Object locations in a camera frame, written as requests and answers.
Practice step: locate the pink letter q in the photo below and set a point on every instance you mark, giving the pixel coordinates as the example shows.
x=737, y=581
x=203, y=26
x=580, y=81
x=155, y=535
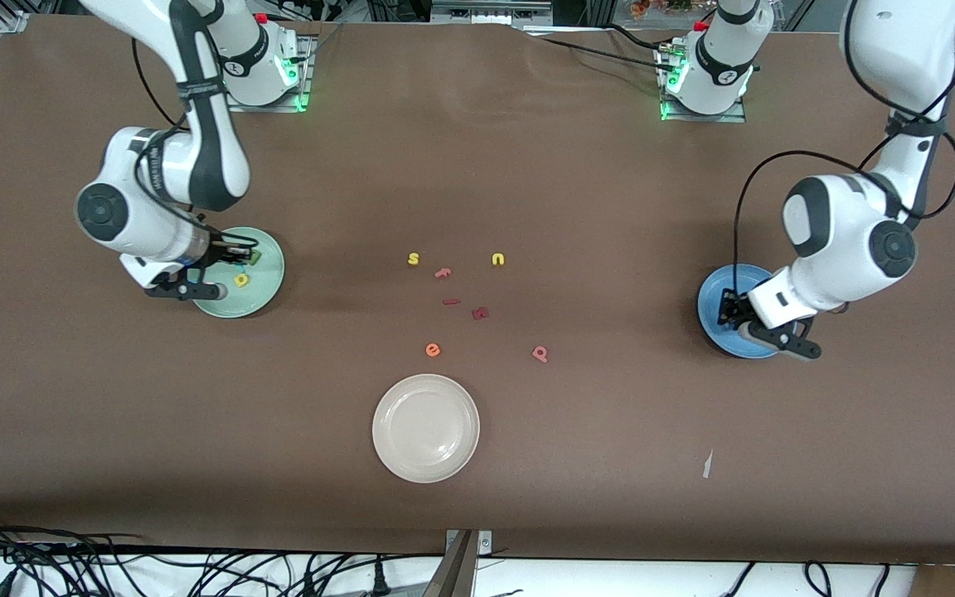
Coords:
x=544, y=358

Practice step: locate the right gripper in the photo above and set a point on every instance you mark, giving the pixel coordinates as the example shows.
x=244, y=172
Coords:
x=219, y=249

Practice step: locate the metal table bracket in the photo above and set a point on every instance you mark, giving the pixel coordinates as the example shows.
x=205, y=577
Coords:
x=465, y=564

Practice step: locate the small white paper scrap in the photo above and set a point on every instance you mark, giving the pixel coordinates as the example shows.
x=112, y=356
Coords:
x=707, y=466

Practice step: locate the light green plate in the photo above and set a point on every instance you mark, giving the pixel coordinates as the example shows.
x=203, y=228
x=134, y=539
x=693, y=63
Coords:
x=266, y=286

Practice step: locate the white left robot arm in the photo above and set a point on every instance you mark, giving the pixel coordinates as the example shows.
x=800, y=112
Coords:
x=842, y=240

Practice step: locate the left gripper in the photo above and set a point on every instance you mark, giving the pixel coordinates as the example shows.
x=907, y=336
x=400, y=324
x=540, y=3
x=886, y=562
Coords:
x=729, y=307

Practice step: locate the grey metal equipment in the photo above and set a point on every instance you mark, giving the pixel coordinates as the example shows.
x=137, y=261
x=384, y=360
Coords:
x=490, y=10

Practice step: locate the off-white plate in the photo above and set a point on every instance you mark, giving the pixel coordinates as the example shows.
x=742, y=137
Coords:
x=426, y=429

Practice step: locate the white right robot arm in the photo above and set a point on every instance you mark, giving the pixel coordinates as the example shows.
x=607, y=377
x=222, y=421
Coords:
x=138, y=215

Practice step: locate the blue plate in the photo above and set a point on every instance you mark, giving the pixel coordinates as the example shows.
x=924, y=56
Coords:
x=710, y=319

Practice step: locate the aluminium frame rail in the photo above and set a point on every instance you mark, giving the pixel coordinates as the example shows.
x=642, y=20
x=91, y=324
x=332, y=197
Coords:
x=13, y=18

